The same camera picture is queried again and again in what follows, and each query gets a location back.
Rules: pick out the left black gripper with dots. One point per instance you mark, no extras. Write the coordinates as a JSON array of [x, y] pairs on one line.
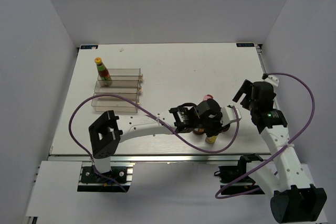
[[210, 132]]

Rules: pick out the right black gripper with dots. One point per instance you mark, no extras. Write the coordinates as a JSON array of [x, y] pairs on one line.
[[245, 88]]

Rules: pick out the small yellow bottle brown cap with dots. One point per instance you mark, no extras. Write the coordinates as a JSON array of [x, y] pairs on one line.
[[211, 140]]

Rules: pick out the green bottle yellow cap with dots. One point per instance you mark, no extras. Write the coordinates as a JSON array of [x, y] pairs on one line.
[[103, 72]]

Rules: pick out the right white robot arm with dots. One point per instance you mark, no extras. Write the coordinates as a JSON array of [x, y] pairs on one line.
[[293, 196]]

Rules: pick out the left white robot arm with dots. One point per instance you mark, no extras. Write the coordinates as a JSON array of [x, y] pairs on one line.
[[108, 131]]

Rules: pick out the pink cap white bottle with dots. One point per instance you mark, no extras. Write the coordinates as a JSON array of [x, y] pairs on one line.
[[207, 97]]

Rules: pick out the right red lid sauce jar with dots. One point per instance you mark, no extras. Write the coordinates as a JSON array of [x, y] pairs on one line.
[[226, 128]]

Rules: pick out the red lid sauce jar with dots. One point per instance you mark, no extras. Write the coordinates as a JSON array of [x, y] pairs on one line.
[[198, 131], [226, 128]]

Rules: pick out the left red lid sauce jar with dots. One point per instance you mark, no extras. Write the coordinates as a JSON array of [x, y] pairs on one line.
[[198, 131]]

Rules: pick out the right blue table label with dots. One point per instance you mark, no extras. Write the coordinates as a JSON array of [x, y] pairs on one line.
[[245, 44]]

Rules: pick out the blue table label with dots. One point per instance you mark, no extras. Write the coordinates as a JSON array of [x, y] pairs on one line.
[[88, 47], [245, 44]]

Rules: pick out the clear tiered acrylic rack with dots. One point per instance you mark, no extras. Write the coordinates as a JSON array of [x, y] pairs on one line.
[[123, 82]]

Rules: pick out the left blue table label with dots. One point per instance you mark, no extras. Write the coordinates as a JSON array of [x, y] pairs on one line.
[[88, 47]]

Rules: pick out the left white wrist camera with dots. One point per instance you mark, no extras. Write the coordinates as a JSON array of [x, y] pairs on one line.
[[229, 115]]

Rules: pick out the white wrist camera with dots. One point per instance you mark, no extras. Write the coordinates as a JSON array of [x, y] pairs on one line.
[[273, 80], [229, 115]]

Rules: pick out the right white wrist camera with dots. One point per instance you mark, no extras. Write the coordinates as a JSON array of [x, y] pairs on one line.
[[273, 80]]

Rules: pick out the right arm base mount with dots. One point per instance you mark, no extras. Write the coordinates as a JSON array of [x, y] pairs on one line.
[[227, 173]]

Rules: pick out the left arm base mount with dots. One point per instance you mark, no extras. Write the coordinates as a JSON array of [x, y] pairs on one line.
[[117, 180]]

